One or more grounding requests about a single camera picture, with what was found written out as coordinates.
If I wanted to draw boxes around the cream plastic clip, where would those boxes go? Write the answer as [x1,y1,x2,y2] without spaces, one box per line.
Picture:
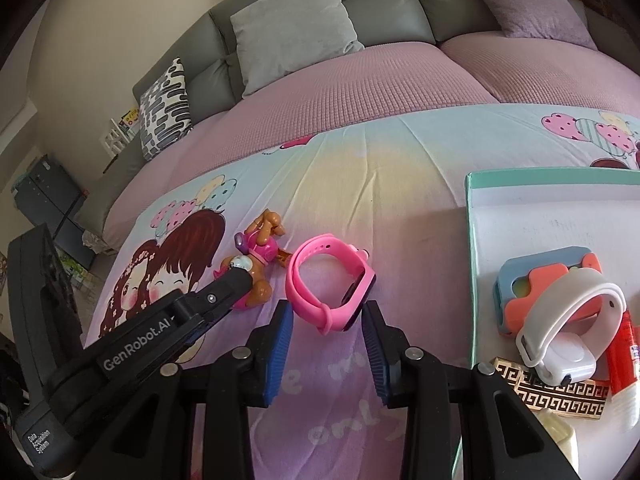
[535,407,580,476]

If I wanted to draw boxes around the pink smart watch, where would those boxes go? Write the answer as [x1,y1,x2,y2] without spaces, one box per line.
[285,233,377,336]

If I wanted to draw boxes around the orange and blue silicone case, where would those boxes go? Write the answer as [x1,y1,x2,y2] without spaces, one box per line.
[492,246,606,336]

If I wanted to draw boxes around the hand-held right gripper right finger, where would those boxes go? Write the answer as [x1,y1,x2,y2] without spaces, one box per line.
[361,300,571,480]

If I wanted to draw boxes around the lilac grey pillow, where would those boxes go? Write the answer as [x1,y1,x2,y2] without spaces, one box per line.
[450,0,598,51]

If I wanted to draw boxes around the black and white patterned pillow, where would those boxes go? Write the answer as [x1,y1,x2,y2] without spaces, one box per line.
[139,57,193,162]

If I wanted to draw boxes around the stack of booklets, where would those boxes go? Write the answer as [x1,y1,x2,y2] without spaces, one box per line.
[102,106,141,161]

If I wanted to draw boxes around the white wrist watch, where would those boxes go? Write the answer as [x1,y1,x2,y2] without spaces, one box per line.
[515,267,627,387]

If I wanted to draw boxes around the dark storage cabinet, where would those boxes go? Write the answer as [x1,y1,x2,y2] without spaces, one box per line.
[12,154,96,273]

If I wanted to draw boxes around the pink waffle sofa cover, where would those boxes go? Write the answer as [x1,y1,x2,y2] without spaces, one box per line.
[102,32,640,256]

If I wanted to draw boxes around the brown toy dog figure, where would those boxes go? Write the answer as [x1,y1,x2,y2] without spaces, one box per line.
[214,208,291,313]

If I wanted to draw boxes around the red glue stick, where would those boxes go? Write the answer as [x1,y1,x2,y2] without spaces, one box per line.
[605,310,640,433]

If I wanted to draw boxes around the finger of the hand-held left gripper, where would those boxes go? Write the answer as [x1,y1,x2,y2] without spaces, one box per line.
[170,255,253,346]

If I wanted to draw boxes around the grey sofa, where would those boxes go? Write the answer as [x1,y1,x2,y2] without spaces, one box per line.
[75,0,640,236]

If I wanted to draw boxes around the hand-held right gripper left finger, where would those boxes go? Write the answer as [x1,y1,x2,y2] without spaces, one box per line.
[85,300,296,480]

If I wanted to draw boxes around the teal shallow cardboard box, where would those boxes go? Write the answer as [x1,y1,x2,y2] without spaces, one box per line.
[450,169,640,480]

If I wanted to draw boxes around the printed cartoon blanket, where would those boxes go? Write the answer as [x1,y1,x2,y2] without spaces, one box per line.
[80,102,640,480]

